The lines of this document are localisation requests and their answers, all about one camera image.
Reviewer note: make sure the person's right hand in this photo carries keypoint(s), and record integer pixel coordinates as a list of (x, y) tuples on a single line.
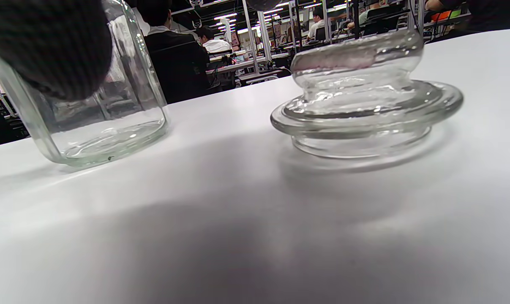
[(47, 46)]

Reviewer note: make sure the clear glass jar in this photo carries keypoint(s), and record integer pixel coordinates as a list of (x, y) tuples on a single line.
[(111, 139)]

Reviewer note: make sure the clear glass jar lid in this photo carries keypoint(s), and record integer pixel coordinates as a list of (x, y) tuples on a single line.
[(364, 114)]

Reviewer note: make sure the white workbench frame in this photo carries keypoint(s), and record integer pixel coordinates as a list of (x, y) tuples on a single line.
[(249, 42)]

